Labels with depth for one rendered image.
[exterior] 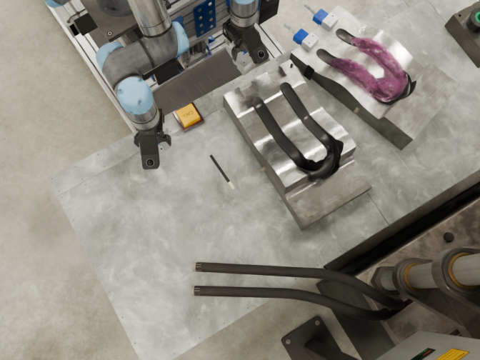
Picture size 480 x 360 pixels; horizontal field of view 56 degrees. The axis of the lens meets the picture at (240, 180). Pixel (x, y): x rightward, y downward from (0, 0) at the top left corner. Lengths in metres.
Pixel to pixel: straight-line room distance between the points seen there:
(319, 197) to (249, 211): 0.23
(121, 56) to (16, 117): 1.60
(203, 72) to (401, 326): 1.46
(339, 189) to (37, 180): 1.60
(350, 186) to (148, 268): 0.69
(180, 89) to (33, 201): 0.93
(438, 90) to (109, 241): 1.17
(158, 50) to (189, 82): 1.16
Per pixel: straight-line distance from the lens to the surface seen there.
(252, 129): 1.47
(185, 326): 1.46
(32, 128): 2.62
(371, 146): 1.61
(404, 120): 1.55
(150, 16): 1.10
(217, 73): 2.31
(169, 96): 2.27
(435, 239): 1.62
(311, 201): 1.44
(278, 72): 1.58
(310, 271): 1.36
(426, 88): 1.63
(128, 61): 1.14
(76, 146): 2.51
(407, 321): 1.57
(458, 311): 1.35
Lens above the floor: 2.25
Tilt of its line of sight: 75 degrees down
